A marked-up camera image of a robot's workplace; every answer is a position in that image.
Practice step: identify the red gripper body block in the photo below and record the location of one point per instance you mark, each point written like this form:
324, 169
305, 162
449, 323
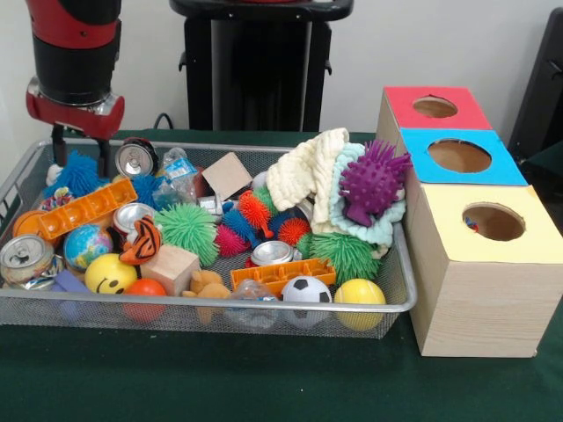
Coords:
79, 121

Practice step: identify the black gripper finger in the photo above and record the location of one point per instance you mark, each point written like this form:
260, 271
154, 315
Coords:
104, 158
58, 145

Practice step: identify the cream waffle cloth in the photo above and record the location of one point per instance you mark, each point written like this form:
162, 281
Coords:
299, 176

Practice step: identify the purple spiky monster toy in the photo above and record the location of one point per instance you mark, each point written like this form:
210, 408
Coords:
374, 184

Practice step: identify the mint waffle cloth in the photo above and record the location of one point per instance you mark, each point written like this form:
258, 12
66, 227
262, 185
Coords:
378, 230

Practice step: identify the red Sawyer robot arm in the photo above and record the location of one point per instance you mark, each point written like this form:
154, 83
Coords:
72, 66

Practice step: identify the shallow clear mesh bin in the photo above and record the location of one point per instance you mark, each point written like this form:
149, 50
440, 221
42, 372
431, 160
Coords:
176, 316

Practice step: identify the wooden box with three holes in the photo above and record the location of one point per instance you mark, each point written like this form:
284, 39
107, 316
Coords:
484, 307

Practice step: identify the blue spiky rubber ball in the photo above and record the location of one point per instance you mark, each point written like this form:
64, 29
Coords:
79, 176

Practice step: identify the long orange plastic brick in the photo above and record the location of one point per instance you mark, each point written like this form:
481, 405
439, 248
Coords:
88, 206

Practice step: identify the blue globe ball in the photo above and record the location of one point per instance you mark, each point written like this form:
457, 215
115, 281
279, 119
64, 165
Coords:
88, 246

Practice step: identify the crushed silver drink can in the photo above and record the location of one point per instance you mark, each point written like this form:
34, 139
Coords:
24, 259

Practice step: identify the black and white soccer ball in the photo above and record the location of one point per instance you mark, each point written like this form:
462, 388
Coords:
305, 290

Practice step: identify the green spiky rubber ball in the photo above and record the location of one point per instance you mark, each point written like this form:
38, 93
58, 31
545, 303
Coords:
347, 255

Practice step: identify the dark green tablecloth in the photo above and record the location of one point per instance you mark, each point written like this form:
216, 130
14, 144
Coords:
547, 176
264, 382

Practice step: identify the plain yellow ball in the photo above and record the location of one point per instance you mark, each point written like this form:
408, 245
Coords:
360, 296

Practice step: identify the black chair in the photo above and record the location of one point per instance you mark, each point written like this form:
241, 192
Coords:
541, 88

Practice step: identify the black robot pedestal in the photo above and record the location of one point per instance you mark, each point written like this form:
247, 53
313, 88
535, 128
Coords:
246, 66

